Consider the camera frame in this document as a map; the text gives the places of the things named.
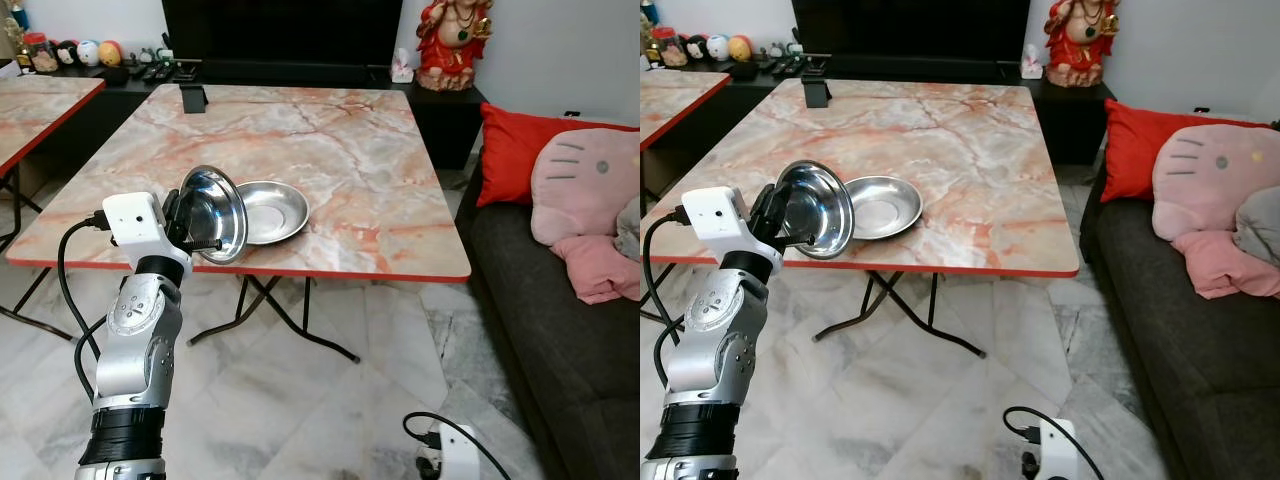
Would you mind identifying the deep stainless steel bowl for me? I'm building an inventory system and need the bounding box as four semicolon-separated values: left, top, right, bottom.
775;160;855;261
180;165;249;265

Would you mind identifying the shallow stainless steel bowl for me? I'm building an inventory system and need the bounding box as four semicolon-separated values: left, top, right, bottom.
238;181;310;246
845;175;923;240

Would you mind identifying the grey cushion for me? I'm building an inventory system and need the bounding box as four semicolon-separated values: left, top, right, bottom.
615;195;641;261
1233;187;1280;267

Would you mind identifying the marble table with red edge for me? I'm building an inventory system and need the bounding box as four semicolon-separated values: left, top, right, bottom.
0;75;106;341
640;70;731;201

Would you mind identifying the large marble folding table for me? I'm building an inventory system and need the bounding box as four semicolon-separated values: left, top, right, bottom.
640;78;1081;358
5;83;472;363

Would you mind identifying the pink folded cloth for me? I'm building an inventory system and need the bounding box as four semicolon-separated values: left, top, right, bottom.
550;235;641;305
1172;230;1280;300

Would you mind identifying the pink cat face plush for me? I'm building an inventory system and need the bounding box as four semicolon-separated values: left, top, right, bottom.
1152;123;1280;242
530;128;641;247

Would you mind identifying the glass jar with red lid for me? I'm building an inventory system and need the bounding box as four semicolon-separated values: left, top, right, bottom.
650;27;681;67
22;33;59;73

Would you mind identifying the black television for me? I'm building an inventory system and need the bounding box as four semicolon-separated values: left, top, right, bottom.
162;0;403;69
792;0;1031;63

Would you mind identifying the dark grey sofa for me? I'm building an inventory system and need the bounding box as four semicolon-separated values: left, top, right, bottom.
1078;150;1280;480
455;150;641;480

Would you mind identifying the red cushion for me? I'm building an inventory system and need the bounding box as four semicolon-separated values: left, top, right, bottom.
1102;98;1271;204
477;103;641;208

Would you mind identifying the red laughing buddha statue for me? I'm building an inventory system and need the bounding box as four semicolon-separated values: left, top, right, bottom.
415;0;494;92
1043;0;1119;88

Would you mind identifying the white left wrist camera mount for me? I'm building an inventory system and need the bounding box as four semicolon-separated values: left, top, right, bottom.
102;192;196;273
680;186;783;267

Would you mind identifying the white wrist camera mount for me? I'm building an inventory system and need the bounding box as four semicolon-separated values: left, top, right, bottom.
1025;418;1081;480
418;425;482;480
102;192;196;273
680;186;783;267

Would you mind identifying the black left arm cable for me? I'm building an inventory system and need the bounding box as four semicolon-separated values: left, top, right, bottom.
57;212;113;401
644;205;693;389

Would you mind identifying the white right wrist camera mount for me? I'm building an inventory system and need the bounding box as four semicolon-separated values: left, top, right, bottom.
418;425;482;480
1025;418;1081;480

